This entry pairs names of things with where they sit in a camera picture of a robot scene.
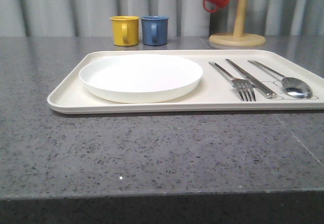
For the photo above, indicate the silver metal fork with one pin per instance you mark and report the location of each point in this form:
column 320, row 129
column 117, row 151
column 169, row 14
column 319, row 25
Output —
column 243, row 87

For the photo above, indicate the silver metal spoon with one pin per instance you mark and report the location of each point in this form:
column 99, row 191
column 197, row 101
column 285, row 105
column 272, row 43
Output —
column 294, row 87

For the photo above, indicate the wooden mug tree stand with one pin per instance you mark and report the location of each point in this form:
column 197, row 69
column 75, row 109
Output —
column 238, row 38

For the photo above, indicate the silver metal chopstick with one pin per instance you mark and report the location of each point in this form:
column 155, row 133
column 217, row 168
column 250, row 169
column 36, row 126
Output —
column 263, row 87
column 250, row 80

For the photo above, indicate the grey curtain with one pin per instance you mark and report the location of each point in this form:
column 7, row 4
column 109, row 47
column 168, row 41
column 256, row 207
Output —
column 186, row 17

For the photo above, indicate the cream rabbit serving tray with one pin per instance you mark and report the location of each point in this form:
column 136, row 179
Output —
column 213, row 92

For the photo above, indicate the blue enamel mug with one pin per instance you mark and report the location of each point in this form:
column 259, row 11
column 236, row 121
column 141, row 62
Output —
column 154, row 30

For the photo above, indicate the white round plate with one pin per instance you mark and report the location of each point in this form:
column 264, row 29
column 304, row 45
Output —
column 141, row 78

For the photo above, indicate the yellow enamel mug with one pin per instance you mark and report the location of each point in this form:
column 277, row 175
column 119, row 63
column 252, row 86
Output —
column 125, row 30

